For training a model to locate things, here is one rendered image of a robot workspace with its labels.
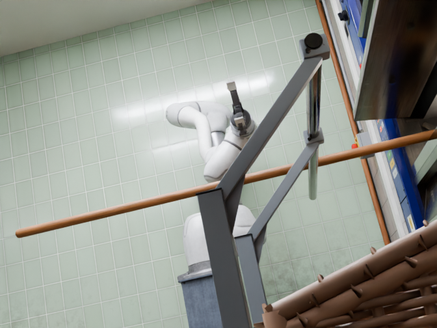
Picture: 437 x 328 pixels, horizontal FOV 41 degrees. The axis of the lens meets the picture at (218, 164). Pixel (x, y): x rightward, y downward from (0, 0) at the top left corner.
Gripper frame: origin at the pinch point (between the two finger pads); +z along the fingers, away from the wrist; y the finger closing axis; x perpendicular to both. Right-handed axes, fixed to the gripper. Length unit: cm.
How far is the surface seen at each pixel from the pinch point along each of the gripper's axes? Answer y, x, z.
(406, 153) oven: 25, -55, -25
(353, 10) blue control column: -39, -53, -32
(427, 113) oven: 14, -64, -19
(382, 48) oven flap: 10, -43, 35
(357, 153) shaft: 29.6, -33.5, 7.4
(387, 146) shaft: 29, -43, 7
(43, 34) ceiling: -112, 103, -105
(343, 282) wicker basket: 74, -9, 156
